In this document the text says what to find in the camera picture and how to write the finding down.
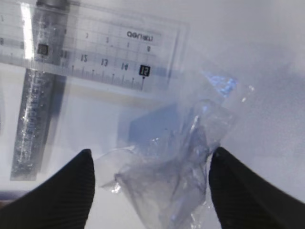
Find clear plastic sheet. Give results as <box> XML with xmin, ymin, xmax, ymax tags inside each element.
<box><xmin>94</xmin><ymin>71</ymin><xmax>255</xmax><ymax>229</ymax></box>

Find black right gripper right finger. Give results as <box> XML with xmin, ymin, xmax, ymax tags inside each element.
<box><xmin>209</xmin><ymin>147</ymin><xmax>305</xmax><ymax>229</ymax></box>

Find clear plastic ruler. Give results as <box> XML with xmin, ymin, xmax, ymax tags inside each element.
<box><xmin>0</xmin><ymin>0</ymin><xmax>187</xmax><ymax>93</ymax></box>

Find silver glitter pen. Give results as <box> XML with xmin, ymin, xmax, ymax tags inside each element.
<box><xmin>10</xmin><ymin>0</ymin><xmax>70</xmax><ymax>181</ymax></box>

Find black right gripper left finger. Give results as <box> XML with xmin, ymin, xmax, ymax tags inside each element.
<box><xmin>0</xmin><ymin>149</ymin><xmax>95</xmax><ymax>229</ymax></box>

